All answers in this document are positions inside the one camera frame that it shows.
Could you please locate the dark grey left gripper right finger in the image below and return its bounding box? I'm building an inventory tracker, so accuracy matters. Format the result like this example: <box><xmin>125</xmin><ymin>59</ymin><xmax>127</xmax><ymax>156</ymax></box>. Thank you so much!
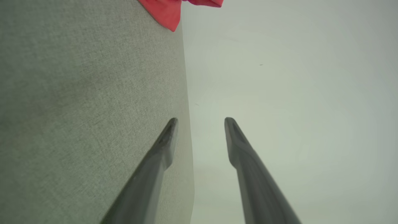
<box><xmin>224</xmin><ymin>117</ymin><xmax>302</xmax><ymax>224</ymax></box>

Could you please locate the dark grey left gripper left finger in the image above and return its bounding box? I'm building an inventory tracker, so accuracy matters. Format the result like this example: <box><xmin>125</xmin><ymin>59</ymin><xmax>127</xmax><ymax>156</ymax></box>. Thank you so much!
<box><xmin>100</xmin><ymin>118</ymin><xmax>178</xmax><ymax>224</ymax></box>

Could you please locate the red white basketball jersey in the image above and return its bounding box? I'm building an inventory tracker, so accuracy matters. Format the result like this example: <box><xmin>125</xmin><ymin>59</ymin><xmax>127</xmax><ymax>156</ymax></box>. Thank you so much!
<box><xmin>137</xmin><ymin>0</ymin><xmax>224</xmax><ymax>32</ymax></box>

